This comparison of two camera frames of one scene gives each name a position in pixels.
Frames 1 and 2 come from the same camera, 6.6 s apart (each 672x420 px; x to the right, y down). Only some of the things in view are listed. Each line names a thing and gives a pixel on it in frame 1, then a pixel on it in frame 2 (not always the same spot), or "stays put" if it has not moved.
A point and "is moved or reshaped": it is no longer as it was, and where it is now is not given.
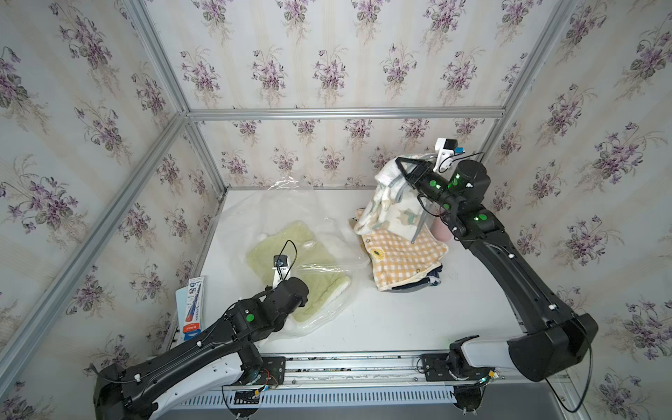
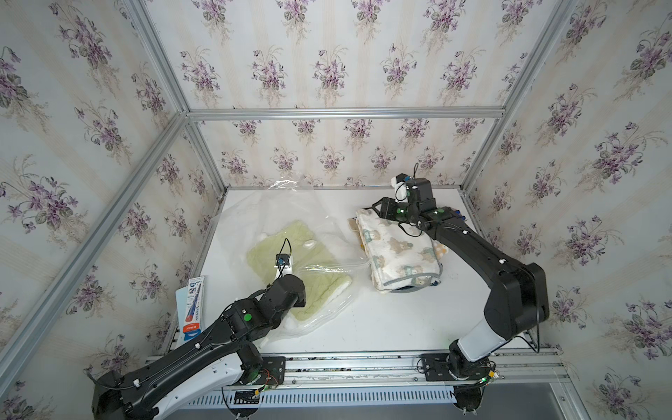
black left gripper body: [278, 324] stays put
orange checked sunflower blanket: [397, 260] is moved or reshaped
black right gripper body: [441, 187] → [399, 211]
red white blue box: [194, 310] stays put
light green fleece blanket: [309, 262] stays put
